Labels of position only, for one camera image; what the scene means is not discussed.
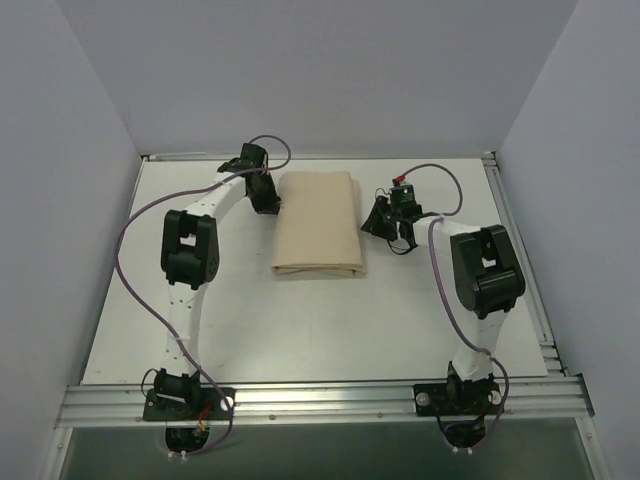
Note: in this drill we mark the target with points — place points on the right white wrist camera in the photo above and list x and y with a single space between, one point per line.
398 181

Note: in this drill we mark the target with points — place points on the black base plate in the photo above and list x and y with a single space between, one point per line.
205 404
471 400

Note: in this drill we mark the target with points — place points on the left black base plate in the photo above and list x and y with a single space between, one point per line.
205 404

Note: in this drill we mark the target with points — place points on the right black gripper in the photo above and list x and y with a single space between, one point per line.
386 220

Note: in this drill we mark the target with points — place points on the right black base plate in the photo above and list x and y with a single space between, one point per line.
471 400

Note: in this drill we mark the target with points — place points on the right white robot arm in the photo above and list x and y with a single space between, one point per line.
477 273

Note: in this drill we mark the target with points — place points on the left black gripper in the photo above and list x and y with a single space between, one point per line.
263 189

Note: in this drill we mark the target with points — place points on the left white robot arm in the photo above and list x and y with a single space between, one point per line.
190 260

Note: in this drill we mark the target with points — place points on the aluminium front rail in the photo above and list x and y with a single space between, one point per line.
327 403

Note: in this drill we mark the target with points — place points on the beige cloth surgical wrap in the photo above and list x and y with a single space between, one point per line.
317 227

